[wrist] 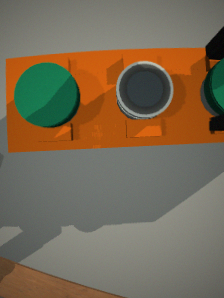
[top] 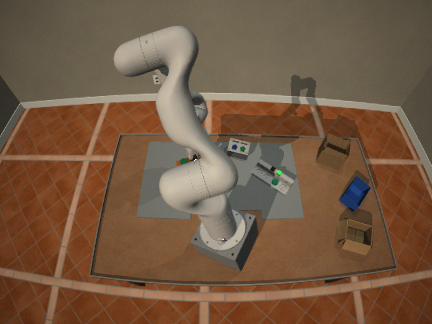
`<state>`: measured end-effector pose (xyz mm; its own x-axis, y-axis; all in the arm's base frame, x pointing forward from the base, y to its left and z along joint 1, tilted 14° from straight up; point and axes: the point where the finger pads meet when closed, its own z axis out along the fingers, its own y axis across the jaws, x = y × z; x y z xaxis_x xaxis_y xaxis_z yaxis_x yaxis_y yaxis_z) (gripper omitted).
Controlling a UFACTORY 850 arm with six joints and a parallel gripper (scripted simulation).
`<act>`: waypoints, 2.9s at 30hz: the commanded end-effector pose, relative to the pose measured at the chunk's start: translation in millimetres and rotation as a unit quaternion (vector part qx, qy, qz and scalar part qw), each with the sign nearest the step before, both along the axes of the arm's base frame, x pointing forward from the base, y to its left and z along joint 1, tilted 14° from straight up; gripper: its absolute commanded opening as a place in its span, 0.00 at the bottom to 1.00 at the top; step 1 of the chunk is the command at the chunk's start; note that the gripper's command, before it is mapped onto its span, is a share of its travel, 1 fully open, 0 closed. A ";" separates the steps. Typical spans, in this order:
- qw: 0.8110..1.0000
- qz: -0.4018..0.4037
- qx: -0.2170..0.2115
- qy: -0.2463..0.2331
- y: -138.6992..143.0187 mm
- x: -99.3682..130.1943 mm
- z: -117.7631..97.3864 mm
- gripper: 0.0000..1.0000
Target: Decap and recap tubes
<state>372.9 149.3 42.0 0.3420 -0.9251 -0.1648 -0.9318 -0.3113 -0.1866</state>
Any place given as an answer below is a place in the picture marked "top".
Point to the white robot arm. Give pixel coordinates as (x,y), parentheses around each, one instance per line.
(183,186)

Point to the white push-button panel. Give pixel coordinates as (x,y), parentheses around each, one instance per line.
(238,149)

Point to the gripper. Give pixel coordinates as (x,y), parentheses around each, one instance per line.
(191,153)

